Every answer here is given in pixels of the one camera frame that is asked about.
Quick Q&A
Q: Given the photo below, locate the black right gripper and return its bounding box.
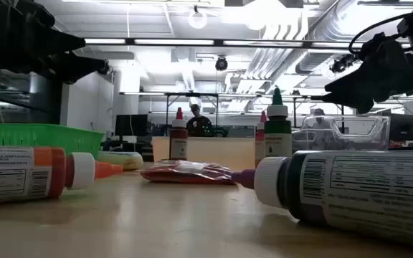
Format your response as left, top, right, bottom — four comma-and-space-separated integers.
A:
321, 32, 413, 115

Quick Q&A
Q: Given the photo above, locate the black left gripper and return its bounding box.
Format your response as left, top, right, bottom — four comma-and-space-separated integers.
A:
0, 0, 103, 85

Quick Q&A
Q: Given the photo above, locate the green food colouring bottle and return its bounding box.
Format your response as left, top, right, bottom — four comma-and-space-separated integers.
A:
263, 87, 293, 158

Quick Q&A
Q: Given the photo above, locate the purple food colouring bottle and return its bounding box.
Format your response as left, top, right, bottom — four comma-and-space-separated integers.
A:
231, 149, 413, 250

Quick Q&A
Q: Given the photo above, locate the pink red colouring bottle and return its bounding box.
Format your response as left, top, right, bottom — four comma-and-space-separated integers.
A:
255, 110, 267, 168

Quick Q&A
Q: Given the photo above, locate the teal and cream toy donut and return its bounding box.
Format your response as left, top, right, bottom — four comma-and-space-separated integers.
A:
97, 150, 145, 171

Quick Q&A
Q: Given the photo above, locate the orange food colouring bottle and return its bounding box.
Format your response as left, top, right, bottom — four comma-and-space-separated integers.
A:
0, 145, 124, 206

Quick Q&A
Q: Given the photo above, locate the dark red colouring bottle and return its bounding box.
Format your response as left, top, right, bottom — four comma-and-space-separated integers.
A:
168, 107, 189, 161

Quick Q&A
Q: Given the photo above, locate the red candy packet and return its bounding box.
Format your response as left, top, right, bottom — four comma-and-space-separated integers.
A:
138, 159, 237, 186

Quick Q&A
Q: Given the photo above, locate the clear plastic bin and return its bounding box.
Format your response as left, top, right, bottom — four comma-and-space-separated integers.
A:
292, 114, 391, 151

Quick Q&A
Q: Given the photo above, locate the person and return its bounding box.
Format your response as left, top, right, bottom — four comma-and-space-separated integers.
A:
310, 107, 333, 130
186, 103, 214, 138

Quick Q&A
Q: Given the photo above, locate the black computer monitor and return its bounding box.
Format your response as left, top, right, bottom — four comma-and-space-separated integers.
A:
115, 114, 149, 137
389, 113, 413, 142

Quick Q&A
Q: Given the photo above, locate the green plastic basket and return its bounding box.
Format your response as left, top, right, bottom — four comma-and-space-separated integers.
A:
0, 123, 104, 158

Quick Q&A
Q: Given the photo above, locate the orange translucent plastic bin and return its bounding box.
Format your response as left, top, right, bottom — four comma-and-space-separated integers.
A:
151, 136, 257, 170

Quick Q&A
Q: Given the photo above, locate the black workstation frame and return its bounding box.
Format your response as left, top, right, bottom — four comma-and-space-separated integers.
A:
119, 91, 346, 138

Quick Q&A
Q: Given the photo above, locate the white ring lamp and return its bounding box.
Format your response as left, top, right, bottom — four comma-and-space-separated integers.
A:
187, 5, 209, 30

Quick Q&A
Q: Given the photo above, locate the round black ceiling camera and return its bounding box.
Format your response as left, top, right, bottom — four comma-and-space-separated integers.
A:
215, 56, 229, 72

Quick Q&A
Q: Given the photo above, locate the black aluminium rig frame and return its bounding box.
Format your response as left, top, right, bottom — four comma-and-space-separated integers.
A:
84, 37, 412, 50

